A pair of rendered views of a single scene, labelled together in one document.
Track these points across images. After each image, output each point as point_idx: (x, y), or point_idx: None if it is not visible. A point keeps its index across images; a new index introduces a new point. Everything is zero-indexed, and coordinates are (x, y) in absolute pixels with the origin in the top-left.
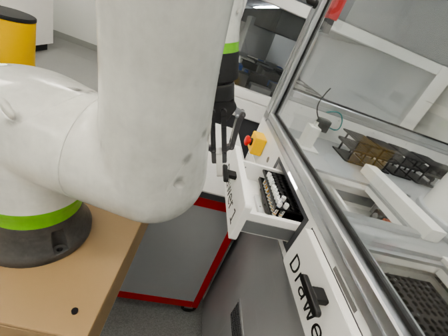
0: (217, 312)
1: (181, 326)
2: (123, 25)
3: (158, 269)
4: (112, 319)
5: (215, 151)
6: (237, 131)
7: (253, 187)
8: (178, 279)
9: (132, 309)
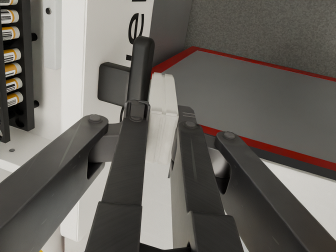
0: (171, 8)
1: (213, 33)
2: None
3: (255, 78)
4: (306, 50)
5: (183, 123)
6: (27, 173)
7: (56, 112)
8: (222, 66)
9: (278, 62)
